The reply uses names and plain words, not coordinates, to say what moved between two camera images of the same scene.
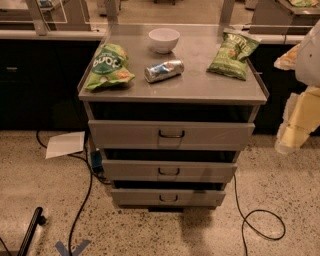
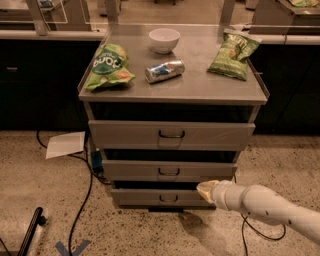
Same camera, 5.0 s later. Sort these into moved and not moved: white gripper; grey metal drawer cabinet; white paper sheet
Moved: white gripper
Not moved: white paper sheet; grey metal drawer cabinet
